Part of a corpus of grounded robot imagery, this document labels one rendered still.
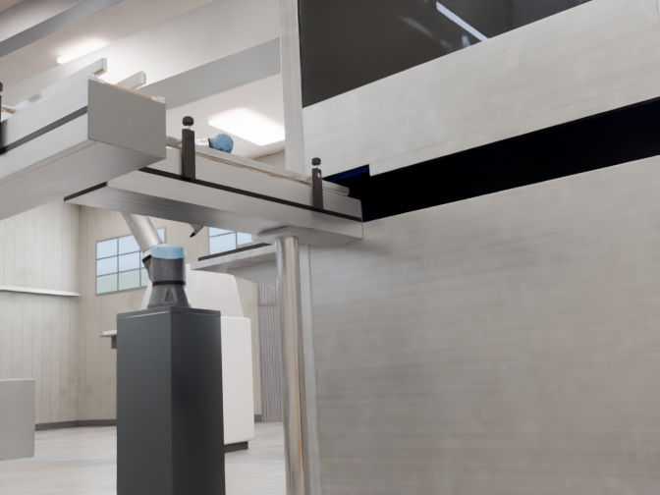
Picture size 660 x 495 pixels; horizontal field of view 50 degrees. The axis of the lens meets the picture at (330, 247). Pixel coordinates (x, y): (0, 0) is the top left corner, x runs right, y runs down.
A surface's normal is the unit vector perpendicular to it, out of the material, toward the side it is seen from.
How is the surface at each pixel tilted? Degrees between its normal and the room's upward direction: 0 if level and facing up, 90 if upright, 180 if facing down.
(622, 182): 90
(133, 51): 90
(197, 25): 90
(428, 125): 90
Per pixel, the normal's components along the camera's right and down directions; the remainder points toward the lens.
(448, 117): -0.63, -0.11
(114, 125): 0.77, -0.16
